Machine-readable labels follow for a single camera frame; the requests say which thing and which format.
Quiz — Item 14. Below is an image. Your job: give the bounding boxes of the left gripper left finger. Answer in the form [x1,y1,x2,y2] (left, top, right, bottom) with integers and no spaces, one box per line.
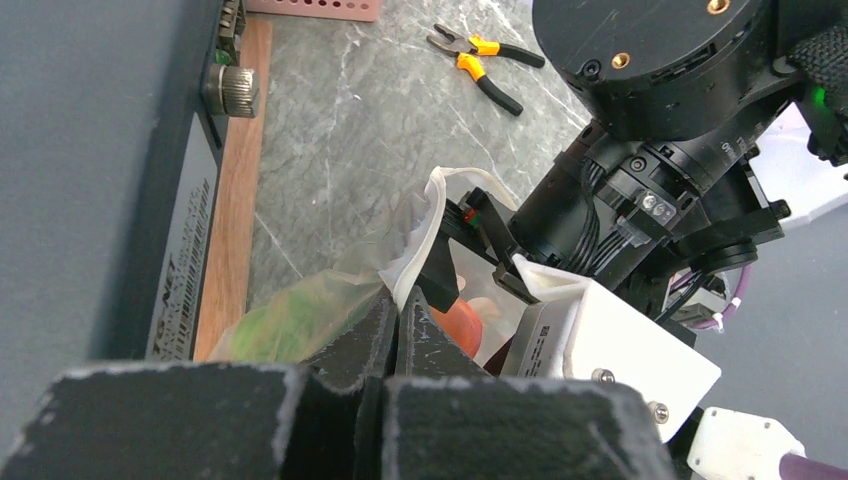
[1,291,398,479]

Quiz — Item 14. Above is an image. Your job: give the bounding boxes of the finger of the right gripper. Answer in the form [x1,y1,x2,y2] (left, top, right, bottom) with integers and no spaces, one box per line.
[415,232,459,313]

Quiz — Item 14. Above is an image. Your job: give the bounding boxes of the orange handled pliers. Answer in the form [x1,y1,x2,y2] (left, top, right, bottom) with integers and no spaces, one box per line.
[425,23,547,118]

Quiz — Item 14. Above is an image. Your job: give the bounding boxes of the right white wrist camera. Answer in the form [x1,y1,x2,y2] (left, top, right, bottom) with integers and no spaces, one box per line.
[500,253,806,480]

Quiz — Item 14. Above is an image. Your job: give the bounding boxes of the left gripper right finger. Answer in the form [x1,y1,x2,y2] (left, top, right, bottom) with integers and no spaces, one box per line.
[370,288,676,479]

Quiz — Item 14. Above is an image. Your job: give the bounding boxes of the green fake lettuce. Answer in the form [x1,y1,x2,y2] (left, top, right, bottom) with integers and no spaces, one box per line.
[213,270,384,363]

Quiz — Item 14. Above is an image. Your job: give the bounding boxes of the brown wooden board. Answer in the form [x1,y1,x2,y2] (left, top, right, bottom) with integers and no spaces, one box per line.
[193,15,273,361]

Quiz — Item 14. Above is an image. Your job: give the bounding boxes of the dark rack server chassis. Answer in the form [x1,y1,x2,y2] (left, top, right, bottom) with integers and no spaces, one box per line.
[1,1,259,451]

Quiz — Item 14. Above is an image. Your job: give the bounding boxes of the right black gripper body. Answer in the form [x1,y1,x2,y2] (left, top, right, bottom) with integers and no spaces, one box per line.
[440,121,703,312]

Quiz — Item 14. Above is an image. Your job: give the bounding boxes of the pink perforated plastic tray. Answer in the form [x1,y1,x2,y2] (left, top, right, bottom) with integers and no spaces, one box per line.
[246,0,383,22]

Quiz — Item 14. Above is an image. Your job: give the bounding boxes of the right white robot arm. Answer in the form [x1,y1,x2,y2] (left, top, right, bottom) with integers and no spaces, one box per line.
[416,1,847,323]

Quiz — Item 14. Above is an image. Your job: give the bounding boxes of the red orange fake peach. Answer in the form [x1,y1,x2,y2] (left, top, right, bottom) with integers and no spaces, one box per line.
[430,298,483,358]

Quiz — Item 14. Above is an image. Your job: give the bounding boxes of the clear zip top bag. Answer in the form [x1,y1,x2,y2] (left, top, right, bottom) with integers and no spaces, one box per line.
[209,167,517,363]

